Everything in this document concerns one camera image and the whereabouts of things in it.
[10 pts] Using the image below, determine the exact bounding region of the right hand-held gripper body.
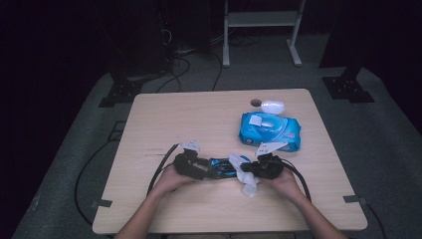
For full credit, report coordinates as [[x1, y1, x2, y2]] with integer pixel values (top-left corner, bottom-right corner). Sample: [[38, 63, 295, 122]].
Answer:
[[251, 141, 289, 181]]

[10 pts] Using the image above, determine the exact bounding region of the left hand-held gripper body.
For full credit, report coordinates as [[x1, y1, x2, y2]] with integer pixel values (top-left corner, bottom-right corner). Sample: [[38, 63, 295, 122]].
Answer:
[[172, 140, 211, 181]]

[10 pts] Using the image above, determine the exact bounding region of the white wet wipe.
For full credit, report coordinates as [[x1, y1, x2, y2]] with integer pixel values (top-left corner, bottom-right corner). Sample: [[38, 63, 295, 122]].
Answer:
[[227, 152, 261, 199]]

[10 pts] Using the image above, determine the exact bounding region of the blue toy car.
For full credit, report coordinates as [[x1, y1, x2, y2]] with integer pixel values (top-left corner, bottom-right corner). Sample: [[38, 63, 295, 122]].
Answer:
[[208, 155, 252, 180]]

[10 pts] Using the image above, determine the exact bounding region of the blue wet wipes pack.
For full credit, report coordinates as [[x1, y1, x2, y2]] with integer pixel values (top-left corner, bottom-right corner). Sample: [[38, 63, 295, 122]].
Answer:
[[238, 99, 303, 153]]

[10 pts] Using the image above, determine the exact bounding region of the person's left hand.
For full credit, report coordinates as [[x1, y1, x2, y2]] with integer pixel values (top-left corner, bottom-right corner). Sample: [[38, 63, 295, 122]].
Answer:
[[149, 163, 197, 201]]

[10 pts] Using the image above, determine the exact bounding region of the person's right hand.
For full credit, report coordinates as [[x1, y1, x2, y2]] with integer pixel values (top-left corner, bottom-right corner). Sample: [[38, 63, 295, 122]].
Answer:
[[260, 168, 306, 204]]

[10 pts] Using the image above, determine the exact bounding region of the grey tape strip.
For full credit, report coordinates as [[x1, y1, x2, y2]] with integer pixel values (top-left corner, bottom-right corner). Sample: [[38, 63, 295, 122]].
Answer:
[[342, 194, 368, 205], [91, 198, 113, 209]]

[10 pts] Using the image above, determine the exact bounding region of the black stand base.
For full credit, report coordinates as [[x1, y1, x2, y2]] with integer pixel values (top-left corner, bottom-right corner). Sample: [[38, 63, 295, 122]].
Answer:
[[321, 65, 376, 105], [98, 70, 144, 109]]

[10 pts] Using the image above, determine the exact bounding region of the white metal stand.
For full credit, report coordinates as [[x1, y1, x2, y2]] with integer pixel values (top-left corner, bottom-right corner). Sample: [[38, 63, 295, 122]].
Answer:
[[222, 0, 307, 69]]

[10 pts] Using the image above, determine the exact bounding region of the left hand-held gripper cable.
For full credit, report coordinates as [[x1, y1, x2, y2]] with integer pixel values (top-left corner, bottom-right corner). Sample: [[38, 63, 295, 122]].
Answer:
[[146, 142, 180, 197]]

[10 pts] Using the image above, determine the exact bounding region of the hand-held gripper cable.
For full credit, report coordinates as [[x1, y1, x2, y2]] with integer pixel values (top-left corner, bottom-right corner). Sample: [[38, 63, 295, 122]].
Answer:
[[146, 142, 180, 197], [281, 157, 314, 203]]

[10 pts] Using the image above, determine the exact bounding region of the right hand-held gripper cable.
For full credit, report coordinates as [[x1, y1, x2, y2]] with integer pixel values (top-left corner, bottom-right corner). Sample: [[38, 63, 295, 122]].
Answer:
[[281, 157, 314, 203]]

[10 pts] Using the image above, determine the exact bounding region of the black floor cables bundle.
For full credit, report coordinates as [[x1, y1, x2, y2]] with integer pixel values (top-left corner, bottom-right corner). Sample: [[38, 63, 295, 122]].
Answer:
[[154, 29, 224, 94]]

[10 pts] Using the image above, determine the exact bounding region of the long black floor cable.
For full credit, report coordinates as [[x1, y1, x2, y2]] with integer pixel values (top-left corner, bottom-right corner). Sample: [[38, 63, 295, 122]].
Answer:
[[74, 138, 117, 227]]

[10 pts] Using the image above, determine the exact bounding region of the black cable at table corner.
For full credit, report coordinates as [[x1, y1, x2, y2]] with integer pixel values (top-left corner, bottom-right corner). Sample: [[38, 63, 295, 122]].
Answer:
[[363, 201, 388, 239]]

